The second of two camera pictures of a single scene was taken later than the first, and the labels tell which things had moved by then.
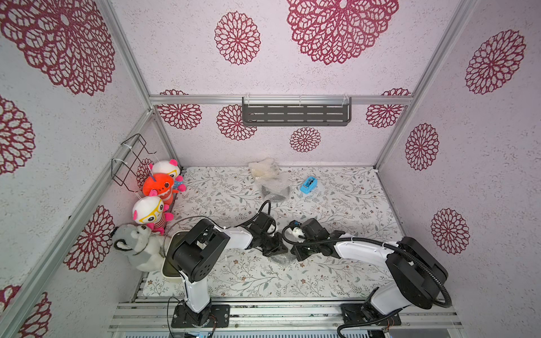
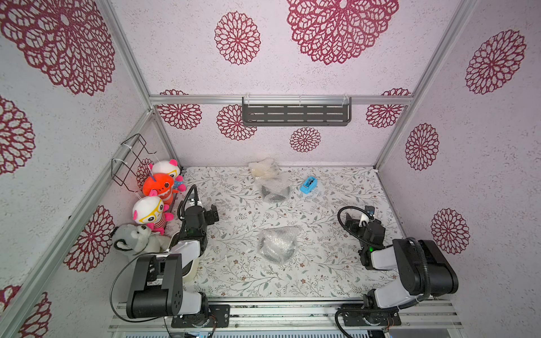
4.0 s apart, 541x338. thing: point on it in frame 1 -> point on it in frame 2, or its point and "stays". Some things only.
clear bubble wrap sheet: [275, 187] stays
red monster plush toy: [162, 184] stays
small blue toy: [308, 184] stays
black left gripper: [280, 248] -> [211, 215]
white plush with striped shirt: [151, 210] stays
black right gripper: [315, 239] -> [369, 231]
